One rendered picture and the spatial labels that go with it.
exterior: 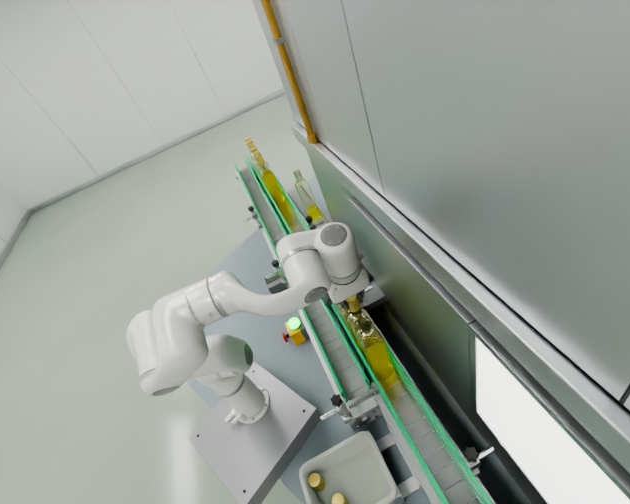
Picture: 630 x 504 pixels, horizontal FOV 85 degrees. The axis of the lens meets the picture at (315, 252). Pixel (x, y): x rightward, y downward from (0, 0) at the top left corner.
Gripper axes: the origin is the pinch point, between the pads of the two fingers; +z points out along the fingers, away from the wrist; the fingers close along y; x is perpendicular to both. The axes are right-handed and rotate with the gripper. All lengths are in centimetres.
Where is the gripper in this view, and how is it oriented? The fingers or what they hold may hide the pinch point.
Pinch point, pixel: (351, 298)
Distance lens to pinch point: 89.4
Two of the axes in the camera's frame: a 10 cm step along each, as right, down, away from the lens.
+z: 2.0, 5.3, 8.2
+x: 4.2, 7.1, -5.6
